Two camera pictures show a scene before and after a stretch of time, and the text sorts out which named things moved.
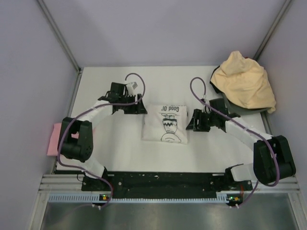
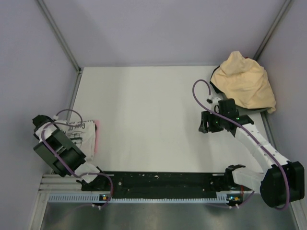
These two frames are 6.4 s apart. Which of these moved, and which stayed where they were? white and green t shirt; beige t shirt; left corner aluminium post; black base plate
Moved: white and green t shirt
Stayed: left corner aluminium post; beige t shirt; black base plate
